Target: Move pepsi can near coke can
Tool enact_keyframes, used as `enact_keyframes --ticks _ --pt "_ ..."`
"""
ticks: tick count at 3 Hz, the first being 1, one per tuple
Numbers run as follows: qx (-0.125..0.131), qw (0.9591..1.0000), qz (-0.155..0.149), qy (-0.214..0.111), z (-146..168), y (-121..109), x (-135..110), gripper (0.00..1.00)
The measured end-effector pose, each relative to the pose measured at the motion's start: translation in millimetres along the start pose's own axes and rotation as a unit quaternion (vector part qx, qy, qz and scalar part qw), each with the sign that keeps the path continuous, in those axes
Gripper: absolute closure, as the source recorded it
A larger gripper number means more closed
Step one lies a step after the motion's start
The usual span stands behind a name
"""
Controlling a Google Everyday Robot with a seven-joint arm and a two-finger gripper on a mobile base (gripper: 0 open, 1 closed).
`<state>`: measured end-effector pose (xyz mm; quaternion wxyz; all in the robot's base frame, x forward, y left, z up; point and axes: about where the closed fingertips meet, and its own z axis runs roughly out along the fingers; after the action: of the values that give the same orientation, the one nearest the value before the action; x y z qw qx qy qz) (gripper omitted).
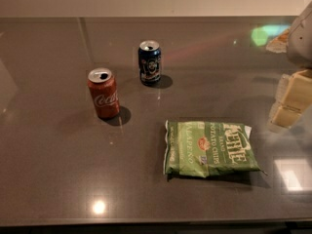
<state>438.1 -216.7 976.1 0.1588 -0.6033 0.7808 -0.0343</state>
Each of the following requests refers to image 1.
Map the red coke can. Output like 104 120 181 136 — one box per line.
88 67 120 119

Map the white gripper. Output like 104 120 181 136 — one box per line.
267 2 312 133

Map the blue pepsi can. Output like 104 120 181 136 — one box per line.
137 40 161 86

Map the green jalapeno chips bag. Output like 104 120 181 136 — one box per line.
163 121 261 178

